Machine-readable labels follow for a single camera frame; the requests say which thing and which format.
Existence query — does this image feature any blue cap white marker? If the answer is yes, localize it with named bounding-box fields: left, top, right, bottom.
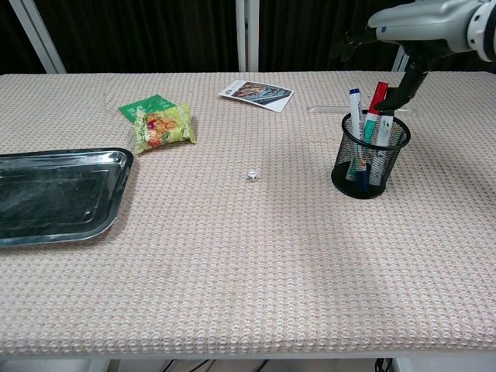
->
left=348, top=88, right=370, bottom=191

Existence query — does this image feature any green flat packet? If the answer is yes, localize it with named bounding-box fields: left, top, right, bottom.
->
left=118, top=94, right=174, bottom=122

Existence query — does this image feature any white upright frame post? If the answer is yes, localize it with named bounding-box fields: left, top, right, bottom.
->
left=235, top=0, right=260, bottom=73

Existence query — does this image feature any yellow-green snack bag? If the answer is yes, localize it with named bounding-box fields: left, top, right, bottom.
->
left=131, top=102, right=198, bottom=156

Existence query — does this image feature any black curtain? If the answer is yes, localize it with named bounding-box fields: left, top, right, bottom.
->
left=0, top=0, right=496, bottom=74

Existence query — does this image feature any steel rectangular tray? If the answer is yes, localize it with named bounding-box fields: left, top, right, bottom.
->
left=0, top=146, right=135, bottom=248

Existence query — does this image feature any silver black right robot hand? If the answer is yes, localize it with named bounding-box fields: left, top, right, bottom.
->
left=331, top=0, right=476, bottom=113

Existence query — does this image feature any white table frame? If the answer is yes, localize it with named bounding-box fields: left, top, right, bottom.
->
left=0, top=353, right=496, bottom=372

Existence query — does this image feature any printed photo card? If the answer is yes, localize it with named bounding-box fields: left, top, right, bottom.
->
left=217, top=79, right=295, bottom=113

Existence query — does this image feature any black mesh pen holder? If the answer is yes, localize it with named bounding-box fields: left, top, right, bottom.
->
left=331, top=110, right=412, bottom=200

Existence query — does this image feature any beige woven tablecloth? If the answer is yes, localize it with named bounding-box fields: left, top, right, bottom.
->
left=0, top=71, right=496, bottom=356

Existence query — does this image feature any clear acrylic strip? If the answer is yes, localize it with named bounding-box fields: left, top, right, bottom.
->
left=307, top=103, right=414, bottom=114

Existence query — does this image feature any green whiteboard marker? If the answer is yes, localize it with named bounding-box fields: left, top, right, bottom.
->
left=346, top=115, right=380, bottom=182

